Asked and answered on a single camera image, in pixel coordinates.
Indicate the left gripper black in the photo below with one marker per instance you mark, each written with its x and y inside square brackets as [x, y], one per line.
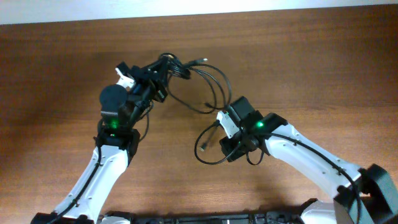
[155, 80]

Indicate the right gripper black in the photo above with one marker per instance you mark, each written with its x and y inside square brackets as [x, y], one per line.
[227, 145]

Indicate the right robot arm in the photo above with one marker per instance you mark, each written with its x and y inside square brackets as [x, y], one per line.
[358, 195]

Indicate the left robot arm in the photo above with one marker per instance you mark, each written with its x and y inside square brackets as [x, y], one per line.
[123, 104]

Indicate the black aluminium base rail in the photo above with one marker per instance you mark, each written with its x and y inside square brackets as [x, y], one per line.
[248, 218]

